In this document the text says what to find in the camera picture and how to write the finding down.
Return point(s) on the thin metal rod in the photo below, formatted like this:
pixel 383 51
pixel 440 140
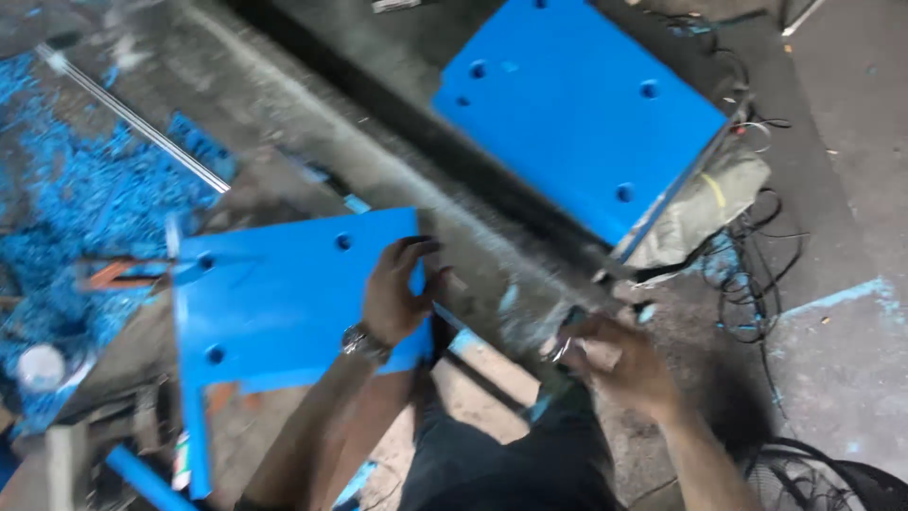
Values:
pixel 135 120

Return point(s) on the large blue plastic block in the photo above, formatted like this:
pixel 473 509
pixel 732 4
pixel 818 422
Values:
pixel 574 113

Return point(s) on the blue plastic plate with holes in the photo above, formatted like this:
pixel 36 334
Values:
pixel 284 298

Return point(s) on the person's right hand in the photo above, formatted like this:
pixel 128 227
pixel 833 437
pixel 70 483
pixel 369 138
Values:
pixel 617 358

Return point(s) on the person's dark trousers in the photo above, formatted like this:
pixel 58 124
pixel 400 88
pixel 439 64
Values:
pixel 496 454

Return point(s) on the silver wristwatch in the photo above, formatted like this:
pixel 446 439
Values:
pixel 363 343

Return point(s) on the white round cap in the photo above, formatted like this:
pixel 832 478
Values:
pixel 40 367

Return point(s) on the person's right fingers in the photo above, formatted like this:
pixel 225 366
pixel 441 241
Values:
pixel 582 340

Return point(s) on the heap of blue plastic shavings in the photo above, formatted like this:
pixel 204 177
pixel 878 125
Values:
pixel 78 213

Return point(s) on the person's left hand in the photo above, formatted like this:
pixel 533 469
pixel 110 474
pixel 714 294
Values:
pixel 389 298

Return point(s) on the small metal tool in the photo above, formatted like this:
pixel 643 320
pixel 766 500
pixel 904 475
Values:
pixel 564 340

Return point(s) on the grey woven sack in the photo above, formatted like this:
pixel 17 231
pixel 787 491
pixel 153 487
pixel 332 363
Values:
pixel 699 206

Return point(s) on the blue pipe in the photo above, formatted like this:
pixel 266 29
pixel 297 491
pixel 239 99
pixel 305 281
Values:
pixel 145 479

